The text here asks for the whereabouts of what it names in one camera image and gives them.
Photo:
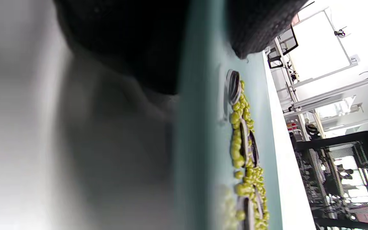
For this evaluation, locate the black mesh equipment rack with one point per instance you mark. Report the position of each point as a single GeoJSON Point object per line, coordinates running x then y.
{"type": "Point", "coordinates": [340, 182]}

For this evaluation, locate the black monitor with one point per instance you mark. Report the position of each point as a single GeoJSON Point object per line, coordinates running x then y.
{"type": "Point", "coordinates": [283, 51]}

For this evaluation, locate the small white-rimmed dish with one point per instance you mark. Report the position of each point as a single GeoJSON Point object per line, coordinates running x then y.
{"type": "Point", "coordinates": [234, 86]}

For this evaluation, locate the teal table mat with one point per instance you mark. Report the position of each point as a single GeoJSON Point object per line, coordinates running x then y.
{"type": "Point", "coordinates": [203, 127]}

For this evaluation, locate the person's left hand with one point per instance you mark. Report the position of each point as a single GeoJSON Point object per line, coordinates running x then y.
{"type": "Point", "coordinates": [123, 35]}

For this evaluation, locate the small mounted camera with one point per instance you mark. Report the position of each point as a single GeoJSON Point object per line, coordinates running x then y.
{"type": "Point", "coordinates": [340, 32]}

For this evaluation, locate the white framed panel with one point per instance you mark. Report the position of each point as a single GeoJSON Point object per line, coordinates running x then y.
{"type": "Point", "coordinates": [318, 48]}

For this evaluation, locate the white metal frame beam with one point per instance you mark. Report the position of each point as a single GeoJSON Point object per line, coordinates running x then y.
{"type": "Point", "coordinates": [334, 94]}

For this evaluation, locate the pile of green beans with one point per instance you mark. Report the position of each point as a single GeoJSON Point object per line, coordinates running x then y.
{"type": "Point", "coordinates": [236, 153]}

